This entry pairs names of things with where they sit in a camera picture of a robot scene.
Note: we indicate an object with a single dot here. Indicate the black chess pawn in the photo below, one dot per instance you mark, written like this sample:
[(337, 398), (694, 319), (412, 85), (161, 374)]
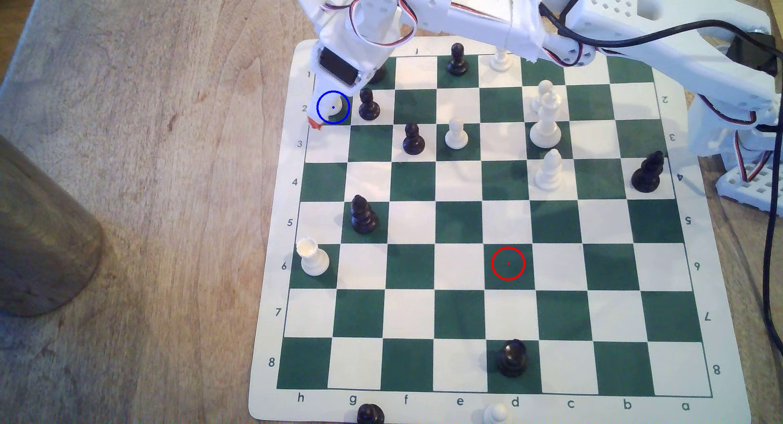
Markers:
[(413, 141), (369, 106), (457, 62), (370, 415)]

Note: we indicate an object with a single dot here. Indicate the white chess bishop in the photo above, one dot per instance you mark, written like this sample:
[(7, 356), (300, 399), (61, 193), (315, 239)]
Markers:
[(549, 173)]

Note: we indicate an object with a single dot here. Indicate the green white chess mat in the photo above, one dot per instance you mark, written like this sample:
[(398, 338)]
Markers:
[(404, 314)]

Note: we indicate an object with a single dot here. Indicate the black chess bishop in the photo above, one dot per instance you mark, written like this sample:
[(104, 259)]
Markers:
[(648, 174), (364, 217)]

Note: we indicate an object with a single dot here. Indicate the white chess rook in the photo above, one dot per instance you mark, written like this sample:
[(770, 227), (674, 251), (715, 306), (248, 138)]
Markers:
[(313, 259)]

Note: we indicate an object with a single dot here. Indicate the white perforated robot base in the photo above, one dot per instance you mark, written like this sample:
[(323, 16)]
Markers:
[(743, 185)]

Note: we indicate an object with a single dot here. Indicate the black chess rook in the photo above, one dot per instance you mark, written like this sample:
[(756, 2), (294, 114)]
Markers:
[(512, 358)]

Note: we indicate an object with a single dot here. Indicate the white chess pawn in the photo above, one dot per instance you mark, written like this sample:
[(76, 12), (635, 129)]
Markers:
[(456, 135), (543, 92), (501, 61), (497, 415), (336, 108)]

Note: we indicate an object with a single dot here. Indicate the white chess king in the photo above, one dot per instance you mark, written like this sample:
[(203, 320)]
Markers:
[(544, 133)]

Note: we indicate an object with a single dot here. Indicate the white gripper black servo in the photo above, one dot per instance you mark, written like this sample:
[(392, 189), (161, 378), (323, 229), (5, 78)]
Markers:
[(339, 71)]

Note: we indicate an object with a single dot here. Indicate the white printed robot arm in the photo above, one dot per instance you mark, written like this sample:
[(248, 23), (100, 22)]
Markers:
[(612, 8)]

